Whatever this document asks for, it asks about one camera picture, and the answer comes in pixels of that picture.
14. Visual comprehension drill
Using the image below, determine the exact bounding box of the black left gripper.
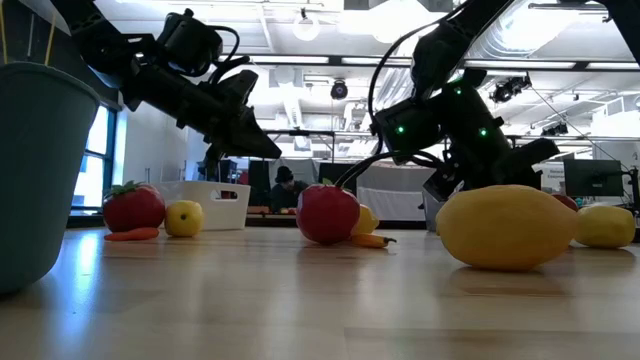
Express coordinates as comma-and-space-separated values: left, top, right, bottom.
172, 82, 283, 176

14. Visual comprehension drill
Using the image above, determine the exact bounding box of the teal plastic bin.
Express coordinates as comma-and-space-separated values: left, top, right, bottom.
0, 60, 101, 295

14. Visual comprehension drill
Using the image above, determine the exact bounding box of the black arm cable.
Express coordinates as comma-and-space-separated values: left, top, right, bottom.
204, 24, 251, 86
334, 19, 446, 194

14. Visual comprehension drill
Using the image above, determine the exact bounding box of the black ceiling light rail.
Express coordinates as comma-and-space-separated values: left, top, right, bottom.
219, 53, 640, 72

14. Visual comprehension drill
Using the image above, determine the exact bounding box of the black metal frame stand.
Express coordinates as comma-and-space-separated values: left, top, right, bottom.
262, 128, 336, 164

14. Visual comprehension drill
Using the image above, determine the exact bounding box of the red toy tomato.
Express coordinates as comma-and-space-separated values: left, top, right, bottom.
102, 180, 167, 234
296, 183, 361, 246
552, 193, 580, 214

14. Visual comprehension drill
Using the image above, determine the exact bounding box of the black desktop monitor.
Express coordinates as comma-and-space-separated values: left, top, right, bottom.
563, 158, 626, 198

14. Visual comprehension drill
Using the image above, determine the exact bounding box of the orange-yellow toy mango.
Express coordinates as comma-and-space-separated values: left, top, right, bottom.
434, 184, 579, 273

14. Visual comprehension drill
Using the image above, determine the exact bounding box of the person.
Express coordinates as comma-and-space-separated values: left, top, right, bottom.
269, 165, 310, 214

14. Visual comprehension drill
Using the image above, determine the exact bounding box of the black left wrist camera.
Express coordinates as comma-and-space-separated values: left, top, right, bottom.
213, 68, 260, 112

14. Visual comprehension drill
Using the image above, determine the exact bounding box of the black ceiling spotlight cluster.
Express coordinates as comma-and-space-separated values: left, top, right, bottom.
488, 73, 533, 105

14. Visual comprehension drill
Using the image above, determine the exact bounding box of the white round ceiling ring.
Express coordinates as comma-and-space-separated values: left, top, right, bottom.
292, 7, 322, 43

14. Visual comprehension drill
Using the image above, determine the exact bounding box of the white plastic basket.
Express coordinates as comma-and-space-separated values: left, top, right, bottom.
158, 180, 252, 232

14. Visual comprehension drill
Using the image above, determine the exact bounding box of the orange toy carrot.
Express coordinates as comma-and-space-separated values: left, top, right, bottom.
103, 227, 160, 243
349, 233, 398, 250

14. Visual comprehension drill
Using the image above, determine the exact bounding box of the clear plastic bin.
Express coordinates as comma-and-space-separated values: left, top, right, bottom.
422, 189, 442, 233

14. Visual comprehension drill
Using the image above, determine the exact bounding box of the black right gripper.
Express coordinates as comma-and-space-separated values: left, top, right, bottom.
424, 69, 561, 204

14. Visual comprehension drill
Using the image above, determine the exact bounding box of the black ceiling dome camera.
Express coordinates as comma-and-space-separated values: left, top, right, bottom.
329, 78, 350, 101

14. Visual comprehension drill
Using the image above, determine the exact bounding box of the black tall monitor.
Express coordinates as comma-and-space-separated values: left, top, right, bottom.
248, 159, 272, 207

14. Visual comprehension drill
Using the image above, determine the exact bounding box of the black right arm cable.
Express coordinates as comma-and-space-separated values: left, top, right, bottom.
334, 19, 446, 194

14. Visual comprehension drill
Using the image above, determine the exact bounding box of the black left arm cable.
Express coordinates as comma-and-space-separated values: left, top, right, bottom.
204, 24, 251, 86

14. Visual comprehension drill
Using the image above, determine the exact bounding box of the black wide monitor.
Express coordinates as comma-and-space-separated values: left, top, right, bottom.
318, 162, 358, 189

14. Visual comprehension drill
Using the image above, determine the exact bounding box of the white draped table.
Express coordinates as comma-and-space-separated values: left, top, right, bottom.
356, 162, 426, 222

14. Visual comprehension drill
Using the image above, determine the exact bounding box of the yellow toy lemon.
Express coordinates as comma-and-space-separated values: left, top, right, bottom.
164, 199, 205, 238
574, 204, 637, 250
352, 203, 380, 236

